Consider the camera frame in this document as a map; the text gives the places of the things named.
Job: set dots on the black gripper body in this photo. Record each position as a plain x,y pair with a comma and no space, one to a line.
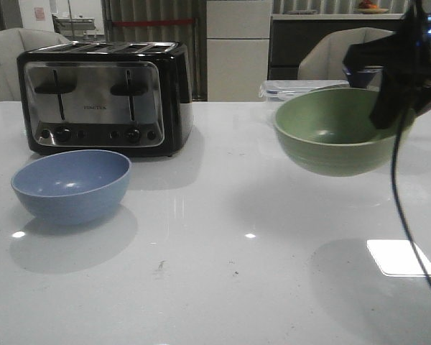
407,51

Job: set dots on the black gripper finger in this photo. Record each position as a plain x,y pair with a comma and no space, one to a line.
396,95

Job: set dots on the green bowl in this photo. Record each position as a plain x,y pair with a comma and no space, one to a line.
329,132

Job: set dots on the blue bowl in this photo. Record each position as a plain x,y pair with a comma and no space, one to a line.
75,187

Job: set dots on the glass pot lid blue knob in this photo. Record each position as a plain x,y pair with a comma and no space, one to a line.
360,78

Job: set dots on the fruit bowl on counter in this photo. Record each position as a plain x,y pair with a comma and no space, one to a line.
369,7

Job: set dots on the beige chair right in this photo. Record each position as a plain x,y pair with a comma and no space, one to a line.
325,60

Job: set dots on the beige chair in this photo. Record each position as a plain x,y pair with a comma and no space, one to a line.
325,60
13,42

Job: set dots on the clear plastic food container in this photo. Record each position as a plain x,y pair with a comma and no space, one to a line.
283,90

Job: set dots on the dark kitchen counter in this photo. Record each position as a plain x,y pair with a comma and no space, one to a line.
292,36

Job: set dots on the white cabinet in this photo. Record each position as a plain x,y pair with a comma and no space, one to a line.
237,48

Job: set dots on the black and silver toaster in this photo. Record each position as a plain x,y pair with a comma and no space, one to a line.
129,97

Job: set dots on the metal cart in background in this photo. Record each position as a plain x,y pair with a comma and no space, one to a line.
78,27

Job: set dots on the beige chair left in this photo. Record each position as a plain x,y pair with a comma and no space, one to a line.
13,42

